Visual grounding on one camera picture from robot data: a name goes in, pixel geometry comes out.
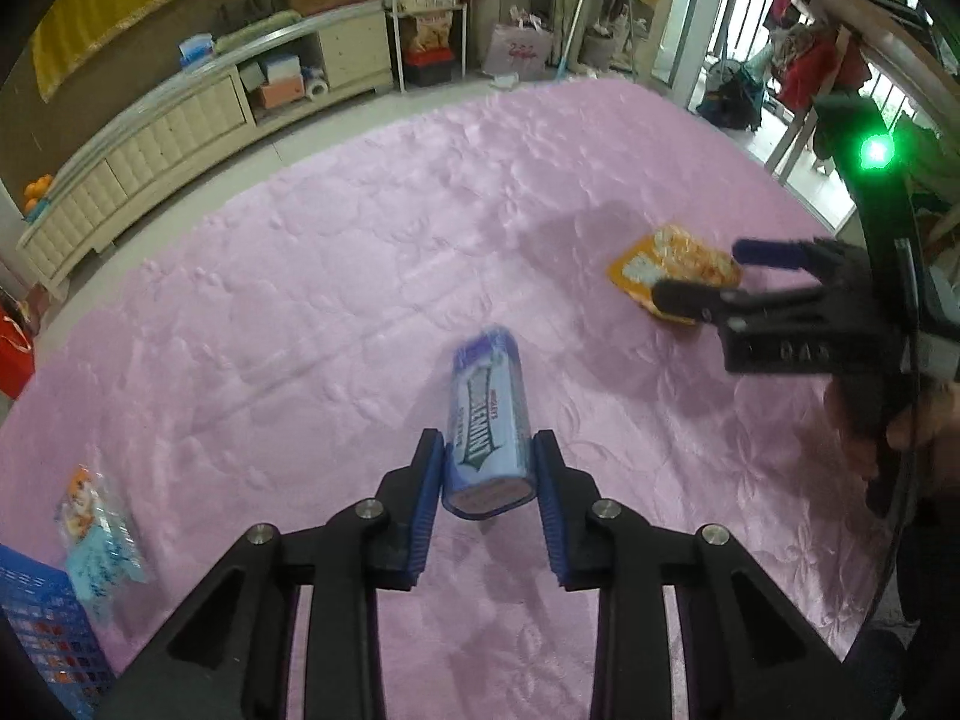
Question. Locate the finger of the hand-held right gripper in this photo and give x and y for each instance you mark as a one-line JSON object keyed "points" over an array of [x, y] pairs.
{"points": [[772, 253], [686, 298]]}

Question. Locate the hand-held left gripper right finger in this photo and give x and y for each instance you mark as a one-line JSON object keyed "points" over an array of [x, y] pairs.
{"points": [[551, 517]]}

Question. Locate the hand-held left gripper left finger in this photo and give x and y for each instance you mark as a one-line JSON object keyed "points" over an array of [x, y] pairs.
{"points": [[424, 510]]}

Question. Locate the orange snack packet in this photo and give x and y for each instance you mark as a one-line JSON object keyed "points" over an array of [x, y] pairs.
{"points": [[667, 259]]}

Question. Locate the blue mint container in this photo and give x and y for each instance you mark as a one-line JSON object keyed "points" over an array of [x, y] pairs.
{"points": [[487, 420]]}

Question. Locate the blue plastic basket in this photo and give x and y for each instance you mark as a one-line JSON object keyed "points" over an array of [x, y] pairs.
{"points": [[37, 615]]}

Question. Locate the person's right hand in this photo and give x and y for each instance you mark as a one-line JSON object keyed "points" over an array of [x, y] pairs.
{"points": [[922, 420]]}

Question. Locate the pile of clothes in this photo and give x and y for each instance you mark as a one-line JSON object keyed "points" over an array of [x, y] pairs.
{"points": [[731, 94]]}

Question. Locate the wooden drying rack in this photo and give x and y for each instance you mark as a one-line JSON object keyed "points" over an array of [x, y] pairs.
{"points": [[840, 7]]}

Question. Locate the pink gift bag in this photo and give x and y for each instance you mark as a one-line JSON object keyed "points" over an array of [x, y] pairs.
{"points": [[517, 52]]}

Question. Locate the light blue snack packet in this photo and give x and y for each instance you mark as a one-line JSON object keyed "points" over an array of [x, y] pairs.
{"points": [[101, 547]]}

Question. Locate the white metal rack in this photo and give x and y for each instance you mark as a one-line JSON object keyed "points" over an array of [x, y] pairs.
{"points": [[427, 22]]}

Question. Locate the white paper roll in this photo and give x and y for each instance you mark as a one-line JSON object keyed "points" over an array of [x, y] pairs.
{"points": [[316, 85]]}

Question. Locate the red shopping bag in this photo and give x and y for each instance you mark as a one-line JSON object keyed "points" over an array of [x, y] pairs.
{"points": [[15, 352]]}

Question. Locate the orange box in cabinet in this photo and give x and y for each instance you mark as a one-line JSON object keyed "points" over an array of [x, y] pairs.
{"points": [[279, 94]]}

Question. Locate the cream tv cabinet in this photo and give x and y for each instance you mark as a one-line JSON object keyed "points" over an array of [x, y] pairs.
{"points": [[150, 142]]}

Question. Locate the pile of oranges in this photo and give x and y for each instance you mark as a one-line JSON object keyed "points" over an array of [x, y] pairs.
{"points": [[37, 191]]}

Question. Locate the green folded cushion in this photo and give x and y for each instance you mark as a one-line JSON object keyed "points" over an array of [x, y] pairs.
{"points": [[255, 30]]}

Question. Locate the blue tissue pack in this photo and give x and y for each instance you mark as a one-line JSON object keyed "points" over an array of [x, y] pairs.
{"points": [[196, 49]]}

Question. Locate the yellow wall cloth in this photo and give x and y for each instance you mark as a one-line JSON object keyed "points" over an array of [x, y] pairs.
{"points": [[112, 7]]}

